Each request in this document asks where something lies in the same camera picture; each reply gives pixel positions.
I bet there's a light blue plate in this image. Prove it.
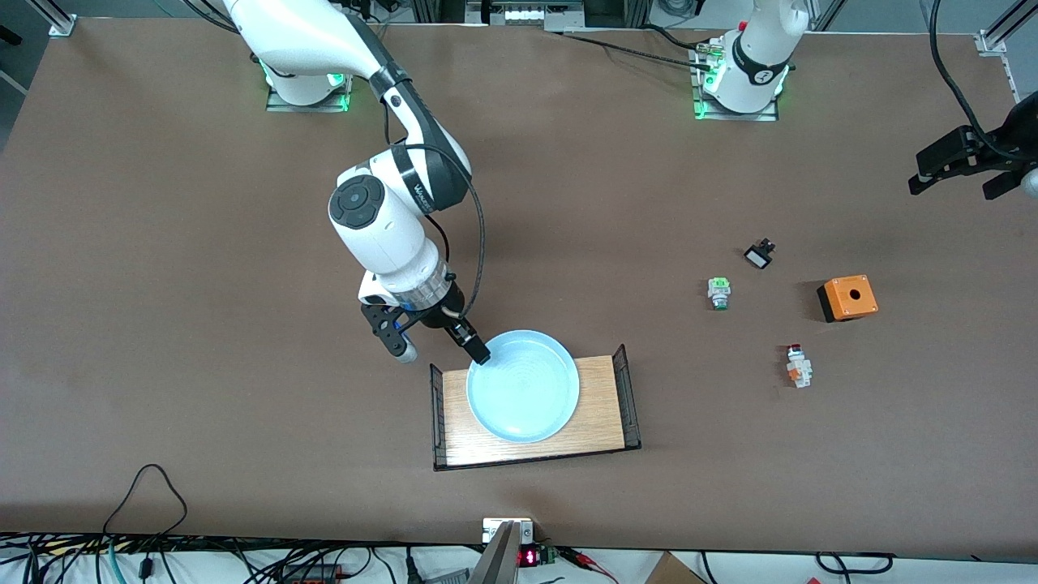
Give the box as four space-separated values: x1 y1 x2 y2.
467 329 581 444

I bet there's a white red contact block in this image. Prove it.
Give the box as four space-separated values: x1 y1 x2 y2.
785 343 814 389

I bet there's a wooden tray with mesh sides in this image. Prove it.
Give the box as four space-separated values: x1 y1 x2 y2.
429 344 642 472

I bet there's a brown cardboard piece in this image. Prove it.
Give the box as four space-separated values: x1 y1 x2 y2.
645 552 710 584

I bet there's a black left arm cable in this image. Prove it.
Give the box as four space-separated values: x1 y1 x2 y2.
929 0 1002 151

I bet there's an aluminium corner bracket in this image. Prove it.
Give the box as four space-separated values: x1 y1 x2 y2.
24 0 79 38
976 0 1038 59

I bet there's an orange button enclosure box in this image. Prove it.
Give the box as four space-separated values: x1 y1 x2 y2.
817 275 879 324

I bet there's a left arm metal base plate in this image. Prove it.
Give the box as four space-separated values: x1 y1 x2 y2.
692 41 781 122

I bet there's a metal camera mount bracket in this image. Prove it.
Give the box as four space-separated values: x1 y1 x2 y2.
470 517 534 584

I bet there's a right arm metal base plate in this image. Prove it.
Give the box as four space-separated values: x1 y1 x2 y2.
266 71 354 113

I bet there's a black looped cable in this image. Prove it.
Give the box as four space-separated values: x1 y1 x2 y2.
101 464 189 578

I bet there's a black cable to arm base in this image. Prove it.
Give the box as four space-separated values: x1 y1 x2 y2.
560 31 714 72

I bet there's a black curled cable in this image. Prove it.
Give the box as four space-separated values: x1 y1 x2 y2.
814 552 894 575

